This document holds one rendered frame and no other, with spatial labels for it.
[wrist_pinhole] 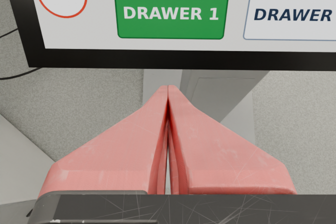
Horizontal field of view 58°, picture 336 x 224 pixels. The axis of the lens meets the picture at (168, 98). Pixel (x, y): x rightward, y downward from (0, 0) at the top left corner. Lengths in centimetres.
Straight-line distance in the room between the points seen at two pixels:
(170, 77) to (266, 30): 100
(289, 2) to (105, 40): 16
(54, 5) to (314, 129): 123
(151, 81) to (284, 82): 57
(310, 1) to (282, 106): 109
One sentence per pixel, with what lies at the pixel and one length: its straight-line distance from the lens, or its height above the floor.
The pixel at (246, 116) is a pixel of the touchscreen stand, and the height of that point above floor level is 3.
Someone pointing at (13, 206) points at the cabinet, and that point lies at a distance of 68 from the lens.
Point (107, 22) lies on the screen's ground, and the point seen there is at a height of 100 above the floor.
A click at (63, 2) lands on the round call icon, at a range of 28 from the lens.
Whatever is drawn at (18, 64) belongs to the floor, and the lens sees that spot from 147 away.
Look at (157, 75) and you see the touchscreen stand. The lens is 127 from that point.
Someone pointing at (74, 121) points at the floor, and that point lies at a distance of 131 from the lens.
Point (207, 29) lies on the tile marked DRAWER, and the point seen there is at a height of 99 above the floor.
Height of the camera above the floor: 123
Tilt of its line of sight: 75 degrees down
